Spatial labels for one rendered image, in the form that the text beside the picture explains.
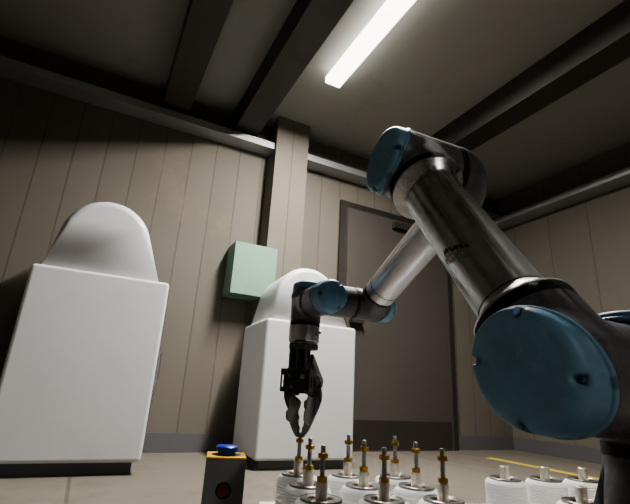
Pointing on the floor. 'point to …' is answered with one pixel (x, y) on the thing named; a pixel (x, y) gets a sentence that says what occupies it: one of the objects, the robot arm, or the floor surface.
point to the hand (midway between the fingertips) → (301, 430)
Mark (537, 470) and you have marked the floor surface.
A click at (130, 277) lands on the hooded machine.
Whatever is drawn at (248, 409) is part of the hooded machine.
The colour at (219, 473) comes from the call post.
